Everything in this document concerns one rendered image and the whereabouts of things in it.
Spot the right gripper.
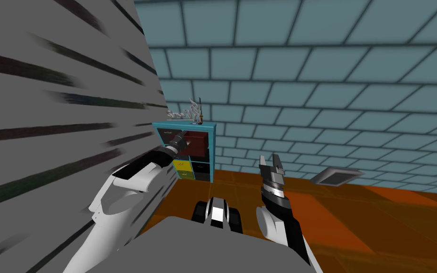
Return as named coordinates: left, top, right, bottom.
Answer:
left=259, top=153, right=286, bottom=190

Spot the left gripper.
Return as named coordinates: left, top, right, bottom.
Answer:
left=169, top=132, right=189, bottom=153

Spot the teal cube shelf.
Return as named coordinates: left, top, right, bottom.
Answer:
left=152, top=97, right=218, bottom=184

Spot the grey flat vent panel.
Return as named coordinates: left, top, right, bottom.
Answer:
left=309, top=167, right=365, bottom=188

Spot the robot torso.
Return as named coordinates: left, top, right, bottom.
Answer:
left=117, top=196, right=319, bottom=273

